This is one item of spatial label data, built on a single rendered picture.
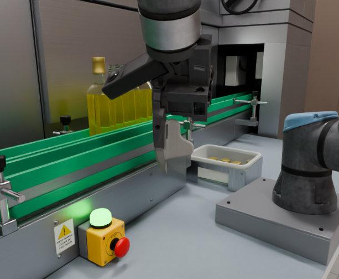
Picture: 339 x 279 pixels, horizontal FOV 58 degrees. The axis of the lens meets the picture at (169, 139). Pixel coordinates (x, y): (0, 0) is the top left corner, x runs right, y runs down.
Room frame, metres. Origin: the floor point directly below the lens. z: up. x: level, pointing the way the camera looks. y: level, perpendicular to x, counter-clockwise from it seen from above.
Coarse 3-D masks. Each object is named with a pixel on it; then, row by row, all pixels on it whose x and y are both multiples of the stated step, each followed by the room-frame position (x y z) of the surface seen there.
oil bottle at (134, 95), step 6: (132, 90) 0.91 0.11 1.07; (138, 90) 0.93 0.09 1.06; (132, 96) 0.91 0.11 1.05; (138, 96) 0.93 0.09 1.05; (132, 102) 0.91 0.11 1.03; (138, 102) 0.93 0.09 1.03; (132, 108) 0.91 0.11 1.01; (138, 108) 0.93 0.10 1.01; (132, 114) 0.91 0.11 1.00; (138, 114) 0.93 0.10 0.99; (132, 120) 0.91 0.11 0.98; (138, 120) 0.93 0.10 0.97
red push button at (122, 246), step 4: (120, 240) 0.53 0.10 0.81; (124, 240) 0.53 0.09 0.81; (128, 240) 0.54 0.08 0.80; (116, 244) 0.52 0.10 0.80; (120, 244) 0.52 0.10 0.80; (124, 244) 0.53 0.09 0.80; (128, 244) 0.54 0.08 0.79; (116, 248) 0.52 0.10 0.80; (120, 248) 0.52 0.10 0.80; (124, 248) 0.53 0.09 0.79; (128, 248) 0.54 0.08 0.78; (116, 252) 0.52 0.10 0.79; (120, 252) 0.52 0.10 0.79; (124, 252) 0.53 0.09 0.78; (120, 256) 0.52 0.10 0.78
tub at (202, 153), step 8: (208, 144) 1.12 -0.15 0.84; (200, 152) 1.07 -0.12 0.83; (208, 152) 1.11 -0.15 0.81; (216, 152) 1.10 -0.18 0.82; (224, 152) 1.08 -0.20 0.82; (232, 152) 1.06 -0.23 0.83; (240, 152) 1.05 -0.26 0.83; (248, 152) 1.03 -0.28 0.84; (256, 152) 1.02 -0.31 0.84; (200, 160) 0.95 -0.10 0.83; (208, 160) 0.94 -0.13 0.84; (232, 160) 1.06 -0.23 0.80; (240, 160) 1.04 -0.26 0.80; (256, 160) 0.94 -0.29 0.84; (240, 168) 0.89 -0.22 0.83
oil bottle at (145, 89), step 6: (144, 84) 0.96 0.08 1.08; (144, 90) 0.95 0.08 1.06; (150, 90) 0.98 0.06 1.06; (144, 96) 0.95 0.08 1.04; (150, 96) 0.98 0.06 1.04; (144, 102) 0.95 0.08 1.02; (150, 102) 0.98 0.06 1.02; (144, 108) 0.95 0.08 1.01; (150, 108) 0.98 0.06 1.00; (144, 114) 0.95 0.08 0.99; (150, 114) 0.98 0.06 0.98; (144, 120) 0.95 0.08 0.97
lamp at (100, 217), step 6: (96, 210) 0.57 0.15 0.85; (102, 210) 0.57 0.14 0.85; (108, 210) 0.57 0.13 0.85; (90, 216) 0.56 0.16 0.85; (96, 216) 0.55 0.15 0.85; (102, 216) 0.55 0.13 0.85; (108, 216) 0.56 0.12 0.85; (90, 222) 0.56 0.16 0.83; (96, 222) 0.55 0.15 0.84; (102, 222) 0.55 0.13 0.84; (108, 222) 0.56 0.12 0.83; (96, 228) 0.54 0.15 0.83; (102, 228) 0.55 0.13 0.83
